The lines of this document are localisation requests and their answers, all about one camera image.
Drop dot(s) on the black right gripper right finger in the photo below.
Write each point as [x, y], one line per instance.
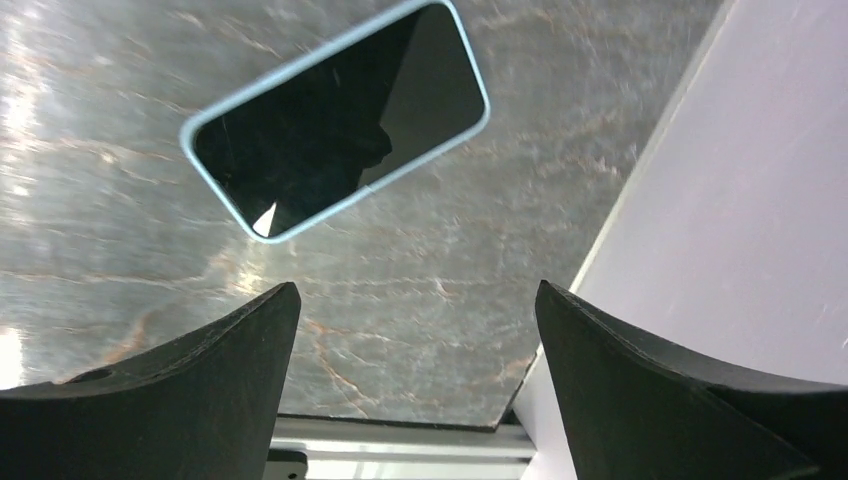
[637, 406]

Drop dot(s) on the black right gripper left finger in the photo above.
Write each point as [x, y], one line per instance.
[201, 406]

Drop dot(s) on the light blue phone case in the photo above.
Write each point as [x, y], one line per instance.
[199, 126]

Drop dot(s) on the aluminium frame post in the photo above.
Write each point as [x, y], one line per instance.
[311, 448]

